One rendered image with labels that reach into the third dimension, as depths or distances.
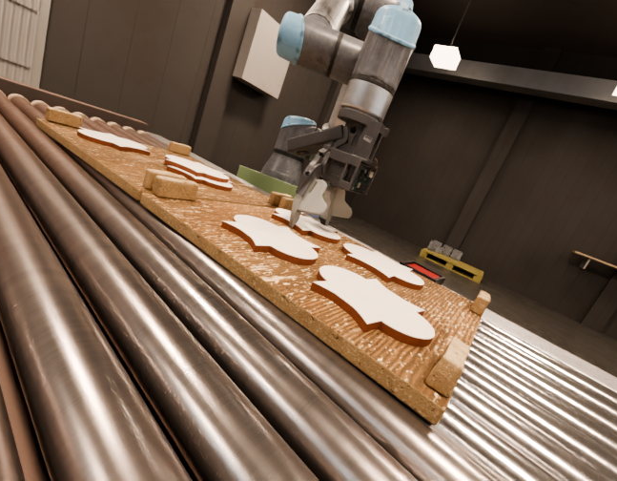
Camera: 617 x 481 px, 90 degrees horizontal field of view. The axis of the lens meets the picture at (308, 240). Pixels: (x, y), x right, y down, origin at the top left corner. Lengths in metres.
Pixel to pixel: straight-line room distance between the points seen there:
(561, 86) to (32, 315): 7.72
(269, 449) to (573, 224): 7.95
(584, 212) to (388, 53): 7.65
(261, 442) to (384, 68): 0.48
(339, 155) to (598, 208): 7.71
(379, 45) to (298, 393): 0.47
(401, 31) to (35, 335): 0.53
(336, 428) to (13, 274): 0.23
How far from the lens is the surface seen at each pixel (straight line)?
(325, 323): 0.27
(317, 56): 0.64
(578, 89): 7.72
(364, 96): 0.52
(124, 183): 0.51
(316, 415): 0.21
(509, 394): 0.38
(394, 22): 0.55
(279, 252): 0.36
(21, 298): 0.26
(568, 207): 8.05
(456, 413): 0.29
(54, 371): 0.21
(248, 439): 0.18
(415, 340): 0.30
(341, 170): 0.52
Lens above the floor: 1.05
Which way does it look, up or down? 14 degrees down
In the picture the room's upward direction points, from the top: 21 degrees clockwise
